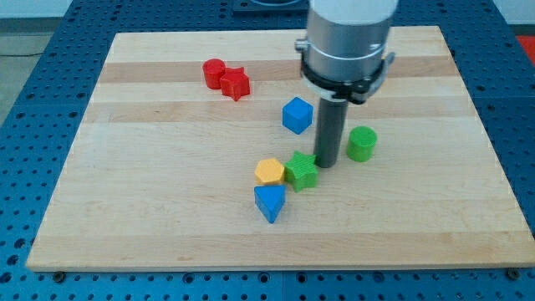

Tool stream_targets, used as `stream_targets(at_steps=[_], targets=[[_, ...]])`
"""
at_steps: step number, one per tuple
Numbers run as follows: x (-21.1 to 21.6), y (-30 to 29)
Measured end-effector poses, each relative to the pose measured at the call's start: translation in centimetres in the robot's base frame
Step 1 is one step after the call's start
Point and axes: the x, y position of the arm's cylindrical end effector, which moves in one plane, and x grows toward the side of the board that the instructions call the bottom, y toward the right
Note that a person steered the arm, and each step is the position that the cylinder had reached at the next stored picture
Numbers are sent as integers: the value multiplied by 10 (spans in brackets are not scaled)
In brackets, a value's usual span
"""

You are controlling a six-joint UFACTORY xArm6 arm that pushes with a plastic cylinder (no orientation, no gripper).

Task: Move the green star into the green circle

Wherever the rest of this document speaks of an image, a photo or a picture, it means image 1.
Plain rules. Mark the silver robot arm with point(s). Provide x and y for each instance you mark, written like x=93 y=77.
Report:
x=343 y=60

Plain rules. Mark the black clamp ring mount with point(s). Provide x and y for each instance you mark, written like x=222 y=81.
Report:
x=356 y=92

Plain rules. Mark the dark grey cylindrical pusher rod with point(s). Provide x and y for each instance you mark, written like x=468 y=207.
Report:
x=329 y=130

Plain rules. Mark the green cylinder block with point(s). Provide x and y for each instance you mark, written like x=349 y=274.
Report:
x=361 y=143

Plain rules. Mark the blue triangle block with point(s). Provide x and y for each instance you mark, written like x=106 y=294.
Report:
x=270 y=200

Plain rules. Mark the yellow hexagon block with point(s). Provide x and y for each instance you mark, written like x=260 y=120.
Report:
x=269 y=172

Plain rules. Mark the blue perforated metal base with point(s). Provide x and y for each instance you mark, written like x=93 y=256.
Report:
x=39 y=129

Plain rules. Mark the red object at right edge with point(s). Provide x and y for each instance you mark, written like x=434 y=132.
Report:
x=528 y=45

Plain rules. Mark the blue cube block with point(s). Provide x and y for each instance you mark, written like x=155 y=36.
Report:
x=297 y=115

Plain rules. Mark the red star block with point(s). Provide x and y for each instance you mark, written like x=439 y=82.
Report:
x=235 y=83

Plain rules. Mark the light wooden board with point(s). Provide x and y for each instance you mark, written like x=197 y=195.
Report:
x=160 y=175

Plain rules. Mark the red cylinder block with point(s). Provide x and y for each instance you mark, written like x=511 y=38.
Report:
x=213 y=70

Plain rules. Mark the green star block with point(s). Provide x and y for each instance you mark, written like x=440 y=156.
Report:
x=301 y=171

